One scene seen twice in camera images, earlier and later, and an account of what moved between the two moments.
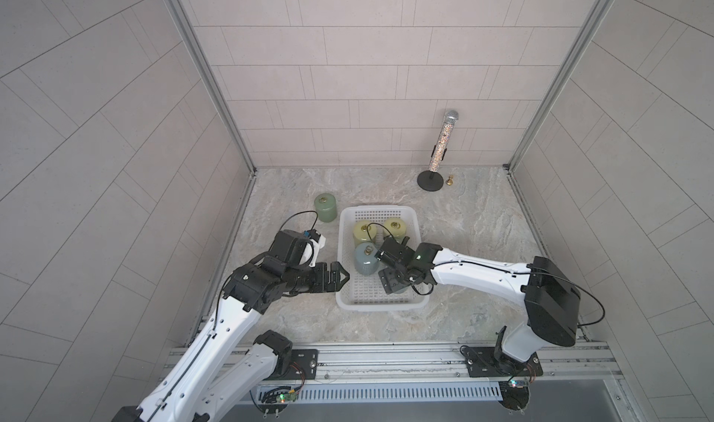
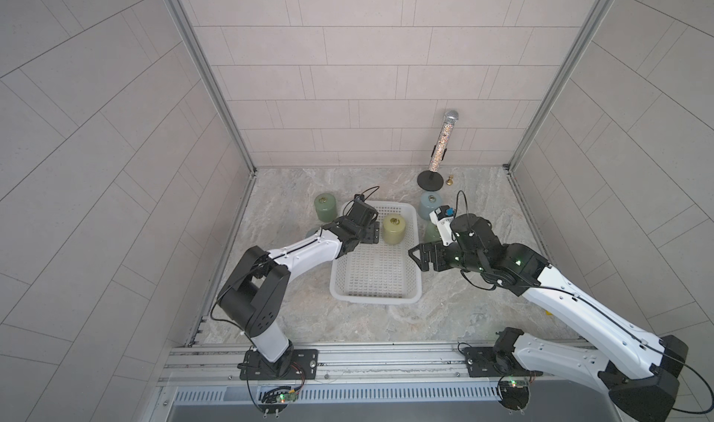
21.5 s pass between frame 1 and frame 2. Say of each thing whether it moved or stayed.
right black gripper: moved
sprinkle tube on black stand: stayed
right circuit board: stayed
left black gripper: moved
